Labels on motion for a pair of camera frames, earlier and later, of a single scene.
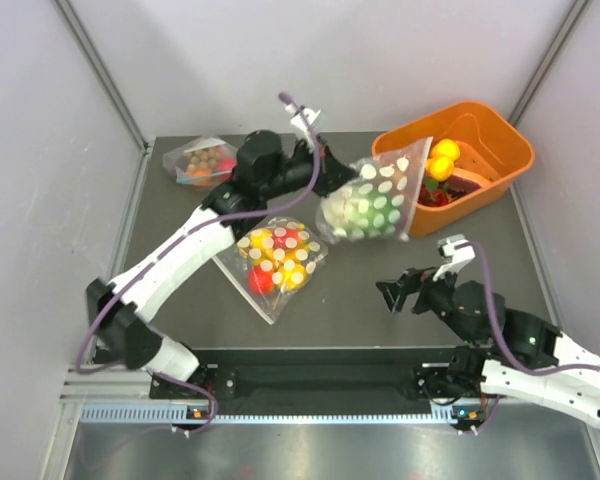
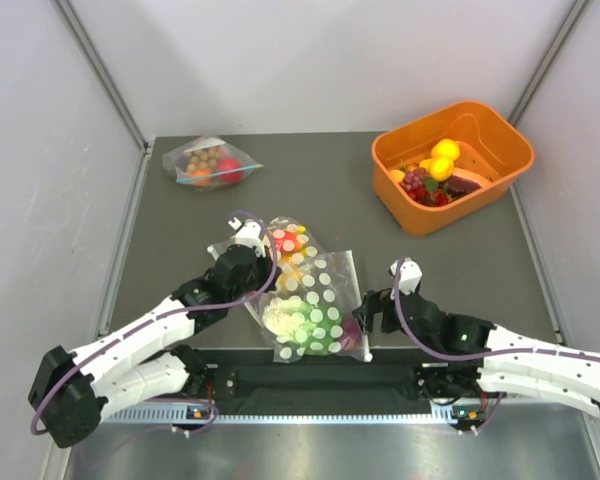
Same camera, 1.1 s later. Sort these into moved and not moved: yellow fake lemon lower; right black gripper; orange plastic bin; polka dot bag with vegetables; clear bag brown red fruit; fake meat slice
Moved: right black gripper; polka dot bag with vegetables
Not moved: fake meat slice; orange plastic bin; clear bag brown red fruit; yellow fake lemon lower
